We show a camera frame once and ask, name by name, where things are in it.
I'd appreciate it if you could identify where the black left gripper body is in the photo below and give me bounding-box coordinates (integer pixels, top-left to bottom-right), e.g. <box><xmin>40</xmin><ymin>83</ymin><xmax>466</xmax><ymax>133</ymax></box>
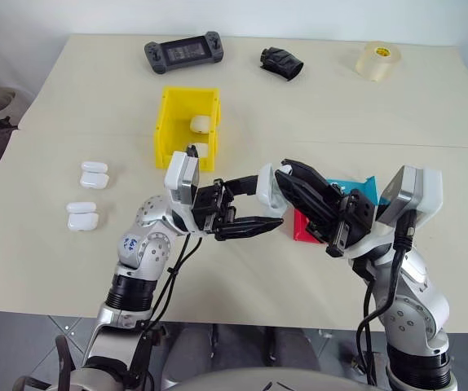
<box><xmin>192</xmin><ymin>180</ymin><xmax>238</xmax><ymax>241</ymax></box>

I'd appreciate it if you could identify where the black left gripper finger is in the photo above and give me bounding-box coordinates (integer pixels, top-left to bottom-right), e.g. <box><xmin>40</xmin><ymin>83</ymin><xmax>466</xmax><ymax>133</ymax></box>
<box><xmin>214</xmin><ymin>215</ymin><xmax>285</xmax><ymax>242</ymax></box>
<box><xmin>220</xmin><ymin>174</ymin><xmax>260</xmax><ymax>199</ymax></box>

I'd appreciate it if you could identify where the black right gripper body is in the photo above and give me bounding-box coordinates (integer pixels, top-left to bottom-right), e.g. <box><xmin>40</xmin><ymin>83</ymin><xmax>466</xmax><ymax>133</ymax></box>
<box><xmin>325</xmin><ymin>185</ymin><xmax>377</xmax><ymax>258</ymax></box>

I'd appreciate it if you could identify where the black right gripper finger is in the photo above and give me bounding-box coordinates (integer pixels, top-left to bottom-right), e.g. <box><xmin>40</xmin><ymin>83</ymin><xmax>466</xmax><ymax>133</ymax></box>
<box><xmin>283</xmin><ymin>158</ymin><xmax>344</xmax><ymax>198</ymax></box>
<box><xmin>274</xmin><ymin>169</ymin><xmax>344</xmax><ymax>244</ymax></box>

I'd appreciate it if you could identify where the white earbud case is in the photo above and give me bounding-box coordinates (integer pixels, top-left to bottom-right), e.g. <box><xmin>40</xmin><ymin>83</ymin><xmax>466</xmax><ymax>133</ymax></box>
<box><xmin>255</xmin><ymin>163</ymin><xmax>297</xmax><ymax>219</ymax></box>
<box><xmin>188</xmin><ymin>115</ymin><xmax>212</xmax><ymax>134</ymax></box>
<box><xmin>79</xmin><ymin>161</ymin><xmax>110</xmax><ymax>190</ymax></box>
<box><xmin>65</xmin><ymin>201</ymin><xmax>99</xmax><ymax>233</ymax></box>

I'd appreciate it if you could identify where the red plastic bin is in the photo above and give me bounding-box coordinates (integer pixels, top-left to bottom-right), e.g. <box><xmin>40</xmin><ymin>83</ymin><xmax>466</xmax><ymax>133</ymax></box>
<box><xmin>291</xmin><ymin>207</ymin><xmax>325</xmax><ymax>246</ymax></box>

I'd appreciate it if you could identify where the teal plastic bin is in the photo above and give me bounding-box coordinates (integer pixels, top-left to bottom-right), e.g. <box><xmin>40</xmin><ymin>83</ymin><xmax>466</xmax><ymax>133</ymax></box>
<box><xmin>325</xmin><ymin>174</ymin><xmax>384</xmax><ymax>209</ymax></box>

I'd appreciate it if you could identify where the yellow plastic bin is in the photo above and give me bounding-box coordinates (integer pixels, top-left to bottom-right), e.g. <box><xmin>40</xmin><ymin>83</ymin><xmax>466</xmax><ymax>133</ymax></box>
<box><xmin>152</xmin><ymin>85</ymin><xmax>223</xmax><ymax>174</ymax></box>

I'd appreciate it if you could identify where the black crumpled gripper part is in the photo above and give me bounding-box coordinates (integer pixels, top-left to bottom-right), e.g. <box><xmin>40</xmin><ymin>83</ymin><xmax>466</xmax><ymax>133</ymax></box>
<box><xmin>258</xmin><ymin>46</ymin><xmax>306</xmax><ymax>83</ymax></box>

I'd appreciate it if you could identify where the clear tape roll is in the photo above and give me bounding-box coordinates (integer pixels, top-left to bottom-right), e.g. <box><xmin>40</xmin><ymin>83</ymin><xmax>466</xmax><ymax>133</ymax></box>
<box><xmin>354</xmin><ymin>40</ymin><xmax>404</xmax><ymax>84</ymax></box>

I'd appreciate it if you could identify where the black handheld game controller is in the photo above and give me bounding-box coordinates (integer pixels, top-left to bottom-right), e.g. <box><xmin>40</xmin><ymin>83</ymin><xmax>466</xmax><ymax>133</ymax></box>
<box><xmin>143</xmin><ymin>34</ymin><xmax>225</xmax><ymax>76</ymax></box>

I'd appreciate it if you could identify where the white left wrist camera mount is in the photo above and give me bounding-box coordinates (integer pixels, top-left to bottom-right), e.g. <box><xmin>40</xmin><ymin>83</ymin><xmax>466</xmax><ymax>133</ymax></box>
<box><xmin>163</xmin><ymin>150</ymin><xmax>201</xmax><ymax>213</ymax></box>

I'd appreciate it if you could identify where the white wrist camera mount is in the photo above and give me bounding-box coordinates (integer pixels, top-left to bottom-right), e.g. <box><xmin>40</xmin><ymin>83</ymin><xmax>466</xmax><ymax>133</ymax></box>
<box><xmin>163</xmin><ymin>150</ymin><xmax>201</xmax><ymax>213</ymax></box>
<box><xmin>347</xmin><ymin>164</ymin><xmax>444</xmax><ymax>260</ymax></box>

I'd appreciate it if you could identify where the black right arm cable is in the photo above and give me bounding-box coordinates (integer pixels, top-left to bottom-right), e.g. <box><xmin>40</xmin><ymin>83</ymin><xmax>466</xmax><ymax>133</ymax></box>
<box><xmin>354</xmin><ymin>209</ymin><xmax>418</xmax><ymax>380</ymax></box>

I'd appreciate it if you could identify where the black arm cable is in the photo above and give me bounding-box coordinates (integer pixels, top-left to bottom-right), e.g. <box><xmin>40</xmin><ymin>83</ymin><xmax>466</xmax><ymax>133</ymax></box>
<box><xmin>130</xmin><ymin>234</ymin><xmax>205</xmax><ymax>391</ymax></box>
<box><xmin>354</xmin><ymin>209</ymin><xmax>418</xmax><ymax>380</ymax></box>

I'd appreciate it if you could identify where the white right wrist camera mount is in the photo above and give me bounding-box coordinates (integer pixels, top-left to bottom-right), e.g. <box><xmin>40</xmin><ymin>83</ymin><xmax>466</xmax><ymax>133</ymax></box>
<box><xmin>347</xmin><ymin>164</ymin><xmax>444</xmax><ymax>260</ymax></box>

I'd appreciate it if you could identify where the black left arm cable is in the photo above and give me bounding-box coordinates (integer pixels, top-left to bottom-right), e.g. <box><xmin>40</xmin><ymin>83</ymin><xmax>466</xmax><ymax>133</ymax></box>
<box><xmin>130</xmin><ymin>234</ymin><xmax>205</xmax><ymax>391</ymax></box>

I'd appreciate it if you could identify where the dark brown strap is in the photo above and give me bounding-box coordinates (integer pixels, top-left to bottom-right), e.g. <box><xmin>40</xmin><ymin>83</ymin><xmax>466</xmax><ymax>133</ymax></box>
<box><xmin>12</xmin><ymin>334</ymin><xmax>81</xmax><ymax>391</ymax></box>

